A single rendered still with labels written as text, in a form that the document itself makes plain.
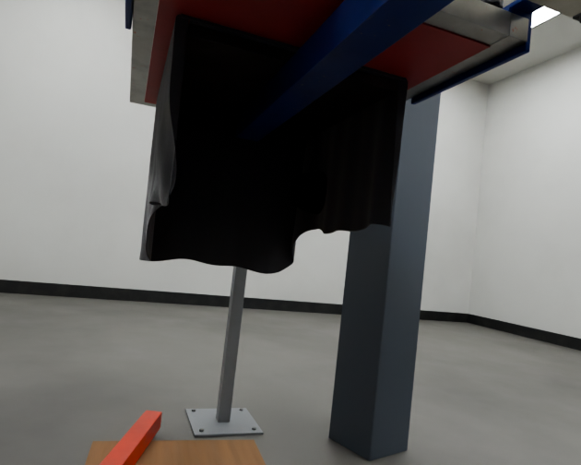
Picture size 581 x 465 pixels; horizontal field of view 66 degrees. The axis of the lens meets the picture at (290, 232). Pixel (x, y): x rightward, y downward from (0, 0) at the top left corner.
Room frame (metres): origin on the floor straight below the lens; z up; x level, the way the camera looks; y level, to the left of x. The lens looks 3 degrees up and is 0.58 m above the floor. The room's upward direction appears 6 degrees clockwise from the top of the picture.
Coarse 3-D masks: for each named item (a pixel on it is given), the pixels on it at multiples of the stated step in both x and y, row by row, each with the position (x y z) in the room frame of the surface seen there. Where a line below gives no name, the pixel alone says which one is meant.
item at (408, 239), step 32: (416, 128) 1.39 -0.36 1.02; (416, 160) 1.40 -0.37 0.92; (416, 192) 1.41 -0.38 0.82; (416, 224) 1.42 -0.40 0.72; (352, 256) 1.47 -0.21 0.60; (384, 256) 1.36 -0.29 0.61; (416, 256) 1.43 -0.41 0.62; (352, 288) 1.46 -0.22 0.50; (384, 288) 1.35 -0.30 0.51; (416, 288) 1.43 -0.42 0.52; (352, 320) 1.44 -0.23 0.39; (384, 320) 1.35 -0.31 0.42; (416, 320) 1.44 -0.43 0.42; (352, 352) 1.43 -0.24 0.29; (384, 352) 1.36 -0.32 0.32; (352, 384) 1.42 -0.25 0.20; (384, 384) 1.37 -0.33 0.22; (352, 416) 1.41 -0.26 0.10; (384, 416) 1.37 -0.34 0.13; (352, 448) 1.40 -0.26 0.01; (384, 448) 1.38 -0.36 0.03
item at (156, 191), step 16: (176, 16) 0.71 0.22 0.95; (176, 32) 0.71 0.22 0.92; (176, 48) 0.71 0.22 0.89; (176, 64) 0.71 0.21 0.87; (176, 80) 0.71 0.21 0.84; (160, 96) 0.95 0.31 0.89; (176, 96) 0.71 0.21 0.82; (160, 112) 0.92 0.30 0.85; (176, 112) 0.71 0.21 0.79; (160, 128) 0.78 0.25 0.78; (176, 128) 0.71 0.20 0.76; (160, 144) 0.78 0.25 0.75; (160, 160) 0.78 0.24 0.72; (160, 176) 0.78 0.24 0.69; (160, 192) 0.78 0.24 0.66; (144, 224) 1.14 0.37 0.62; (144, 240) 1.13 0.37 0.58; (144, 256) 1.12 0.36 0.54
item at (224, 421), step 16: (240, 272) 1.50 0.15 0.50; (240, 288) 1.50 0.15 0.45; (240, 304) 1.50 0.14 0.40; (240, 320) 1.51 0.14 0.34; (224, 352) 1.51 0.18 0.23; (224, 368) 1.49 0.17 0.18; (224, 384) 1.50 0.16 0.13; (224, 400) 1.50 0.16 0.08; (192, 416) 1.52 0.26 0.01; (208, 416) 1.54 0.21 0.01; (224, 416) 1.50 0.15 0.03; (240, 416) 1.57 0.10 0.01; (208, 432) 1.41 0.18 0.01; (224, 432) 1.42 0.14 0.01; (240, 432) 1.43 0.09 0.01; (256, 432) 1.45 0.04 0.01
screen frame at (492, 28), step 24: (144, 0) 0.68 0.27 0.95; (456, 0) 0.63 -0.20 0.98; (144, 24) 0.76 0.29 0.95; (432, 24) 0.66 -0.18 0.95; (456, 24) 0.65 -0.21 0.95; (480, 24) 0.65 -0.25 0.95; (504, 24) 0.66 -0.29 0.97; (144, 48) 0.86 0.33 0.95; (504, 48) 0.71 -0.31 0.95; (144, 72) 0.98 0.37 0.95; (456, 72) 0.81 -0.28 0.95; (144, 96) 1.15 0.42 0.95; (408, 96) 0.95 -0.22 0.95
